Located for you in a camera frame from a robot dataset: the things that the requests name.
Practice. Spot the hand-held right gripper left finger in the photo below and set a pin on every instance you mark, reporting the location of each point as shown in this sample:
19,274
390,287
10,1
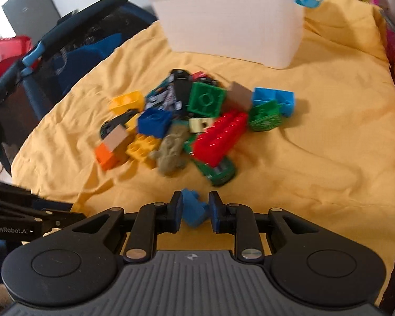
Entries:
177,210

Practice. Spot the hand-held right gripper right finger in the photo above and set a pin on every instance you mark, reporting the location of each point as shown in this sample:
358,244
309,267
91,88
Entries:
214,210

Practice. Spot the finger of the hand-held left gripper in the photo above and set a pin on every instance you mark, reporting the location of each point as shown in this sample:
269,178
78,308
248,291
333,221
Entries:
13,194
52,217

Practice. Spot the blue toy piece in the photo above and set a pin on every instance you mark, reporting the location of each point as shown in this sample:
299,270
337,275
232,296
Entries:
194,210

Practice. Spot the red long toy brick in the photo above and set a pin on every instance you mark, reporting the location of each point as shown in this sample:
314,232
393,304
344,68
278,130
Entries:
217,138

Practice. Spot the green patterned toy brick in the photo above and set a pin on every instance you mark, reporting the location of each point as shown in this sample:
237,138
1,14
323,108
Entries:
265,118

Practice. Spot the white plastic storage bin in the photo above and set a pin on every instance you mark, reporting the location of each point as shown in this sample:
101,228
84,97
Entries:
230,23

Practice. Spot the green toy car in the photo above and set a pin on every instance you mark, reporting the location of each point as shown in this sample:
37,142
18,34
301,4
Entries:
220,171

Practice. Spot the olive dinosaur figure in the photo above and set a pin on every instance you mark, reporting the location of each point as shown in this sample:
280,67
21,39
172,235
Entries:
171,151

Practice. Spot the yellow toy brick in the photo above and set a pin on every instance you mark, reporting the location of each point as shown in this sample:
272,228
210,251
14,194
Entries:
141,148
126,102

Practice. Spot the orange toy brick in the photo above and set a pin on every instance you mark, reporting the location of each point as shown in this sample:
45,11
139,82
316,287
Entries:
105,158

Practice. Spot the cream small toy brick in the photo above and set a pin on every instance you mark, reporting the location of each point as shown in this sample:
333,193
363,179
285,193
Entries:
197,125

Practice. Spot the dark blue playpen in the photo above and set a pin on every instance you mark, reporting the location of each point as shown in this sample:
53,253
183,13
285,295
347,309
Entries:
6,105

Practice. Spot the black toy car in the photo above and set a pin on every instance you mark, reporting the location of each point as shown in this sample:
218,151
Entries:
182,89
118,118

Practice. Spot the blue printed toy car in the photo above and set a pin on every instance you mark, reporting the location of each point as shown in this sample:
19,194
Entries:
159,97

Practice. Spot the brown wooden cube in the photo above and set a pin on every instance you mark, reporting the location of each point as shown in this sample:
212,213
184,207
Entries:
238,97

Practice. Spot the yellow blanket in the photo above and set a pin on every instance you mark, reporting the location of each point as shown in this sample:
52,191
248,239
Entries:
316,154

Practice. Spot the light blue toy brick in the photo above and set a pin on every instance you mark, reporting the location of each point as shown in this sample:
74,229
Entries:
276,97

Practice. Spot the red toy car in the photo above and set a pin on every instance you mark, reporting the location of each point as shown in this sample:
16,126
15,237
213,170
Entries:
204,78

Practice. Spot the red basket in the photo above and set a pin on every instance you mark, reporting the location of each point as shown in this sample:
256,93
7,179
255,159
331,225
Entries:
3,56

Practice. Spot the blue cloth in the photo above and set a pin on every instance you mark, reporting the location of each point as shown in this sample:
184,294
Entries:
82,59

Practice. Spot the grey cabinet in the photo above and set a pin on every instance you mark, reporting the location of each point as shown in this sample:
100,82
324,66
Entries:
29,10

